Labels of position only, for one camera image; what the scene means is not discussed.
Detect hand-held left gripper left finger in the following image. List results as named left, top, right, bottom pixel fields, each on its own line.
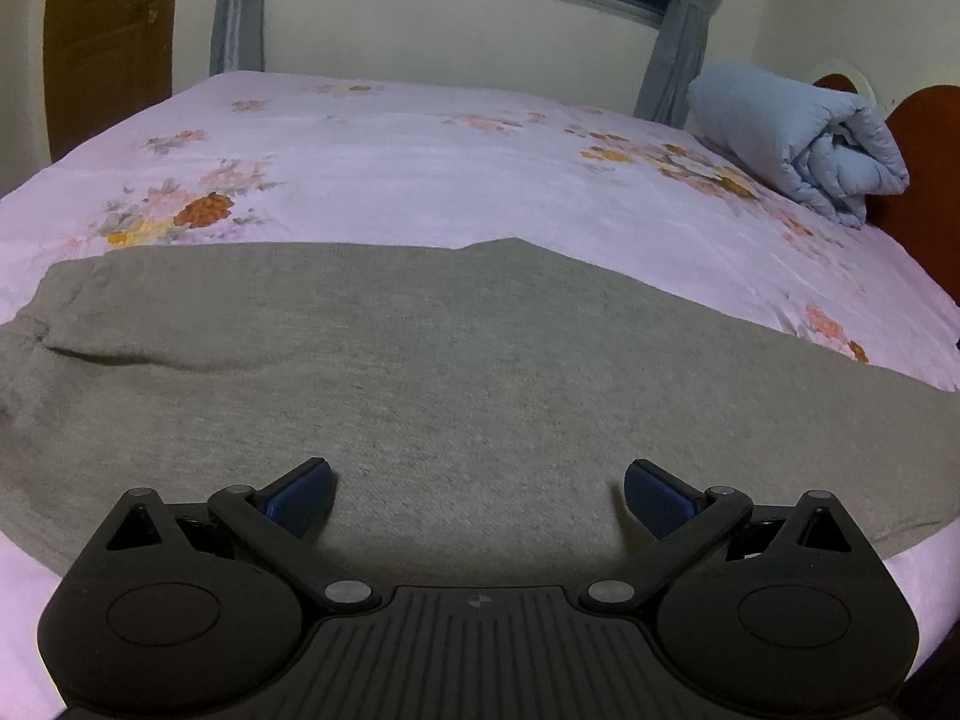
left=101, top=457, right=383, bottom=614

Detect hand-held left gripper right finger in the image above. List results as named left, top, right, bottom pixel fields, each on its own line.
left=577, top=457, right=863, bottom=614

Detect grey pants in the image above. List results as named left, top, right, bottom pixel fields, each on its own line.
left=0, top=237, right=960, bottom=580

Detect bed with pink floral sheet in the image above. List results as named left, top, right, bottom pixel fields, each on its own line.
left=0, top=72, right=960, bottom=713

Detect rolled light blue quilt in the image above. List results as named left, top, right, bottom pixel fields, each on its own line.
left=687, top=61, right=913, bottom=230

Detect brown wooden headboard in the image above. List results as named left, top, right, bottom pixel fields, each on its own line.
left=811, top=73, right=960, bottom=351

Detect grey curtain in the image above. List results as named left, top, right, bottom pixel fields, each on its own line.
left=633, top=0, right=752, bottom=125
left=208, top=0, right=283, bottom=77

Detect brown wooden door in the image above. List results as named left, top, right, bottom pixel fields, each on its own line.
left=42, top=0, right=184, bottom=164

